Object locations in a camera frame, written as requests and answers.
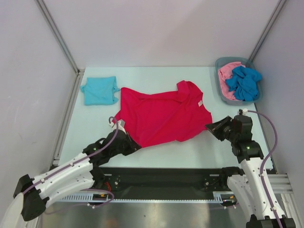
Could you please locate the aluminium frame post right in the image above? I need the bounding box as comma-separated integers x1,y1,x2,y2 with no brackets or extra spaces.
248,0,289,62

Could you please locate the grey plastic laundry basket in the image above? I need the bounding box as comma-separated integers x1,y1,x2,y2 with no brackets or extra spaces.
215,57,263,106

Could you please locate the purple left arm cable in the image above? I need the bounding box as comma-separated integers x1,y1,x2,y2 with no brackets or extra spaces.
22,115,119,216

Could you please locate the red t-shirt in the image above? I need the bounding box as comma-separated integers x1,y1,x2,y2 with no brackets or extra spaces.
115,80,212,148

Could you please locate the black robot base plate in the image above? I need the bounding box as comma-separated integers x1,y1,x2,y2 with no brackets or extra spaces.
100,167,245,192

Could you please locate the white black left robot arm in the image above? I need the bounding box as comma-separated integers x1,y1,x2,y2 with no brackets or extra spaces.
13,130,141,221

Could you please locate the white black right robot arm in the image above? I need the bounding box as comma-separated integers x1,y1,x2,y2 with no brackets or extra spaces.
206,114,296,228

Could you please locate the aluminium frame post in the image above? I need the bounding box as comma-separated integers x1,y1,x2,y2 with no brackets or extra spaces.
35,0,80,74
248,0,289,62

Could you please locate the pink t-shirt in basket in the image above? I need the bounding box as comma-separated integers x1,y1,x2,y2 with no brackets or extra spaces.
218,62,245,101

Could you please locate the folded light blue t-shirt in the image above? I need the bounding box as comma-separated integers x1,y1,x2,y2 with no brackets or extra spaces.
80,76,120,106

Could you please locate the aluminium frame post left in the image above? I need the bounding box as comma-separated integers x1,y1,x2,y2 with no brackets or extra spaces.
35,0,80,74

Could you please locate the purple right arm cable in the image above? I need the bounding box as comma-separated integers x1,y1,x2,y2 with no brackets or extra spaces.
223,109,285,228

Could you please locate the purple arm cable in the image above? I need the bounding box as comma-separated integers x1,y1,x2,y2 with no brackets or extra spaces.
223,109,285,228
22,115,119,216

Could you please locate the aluminium frame rail front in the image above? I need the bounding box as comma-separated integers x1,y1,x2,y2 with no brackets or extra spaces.
268,174,293,194

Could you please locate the dark blue t-shirt in basket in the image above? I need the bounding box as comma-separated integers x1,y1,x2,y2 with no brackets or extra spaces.
226,66,262,102

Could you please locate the light blue cable duct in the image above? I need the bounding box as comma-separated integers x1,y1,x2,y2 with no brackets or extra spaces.
59,190,237,204

